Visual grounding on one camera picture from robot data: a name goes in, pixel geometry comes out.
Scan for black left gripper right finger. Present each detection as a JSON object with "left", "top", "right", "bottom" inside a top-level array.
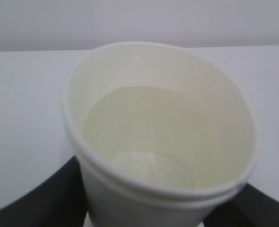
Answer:
[{"left": 203, "top": 184, "right": 279, "bottom": 227}]

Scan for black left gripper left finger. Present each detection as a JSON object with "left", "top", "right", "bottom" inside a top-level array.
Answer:
[{"left": 0, "top": 157, "right": 87, "bottom": 227}]

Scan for white paper cup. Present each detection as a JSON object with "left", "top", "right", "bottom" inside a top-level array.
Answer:
[{"left": 62, "top": 42, "right": 259, "bottom": 227}]

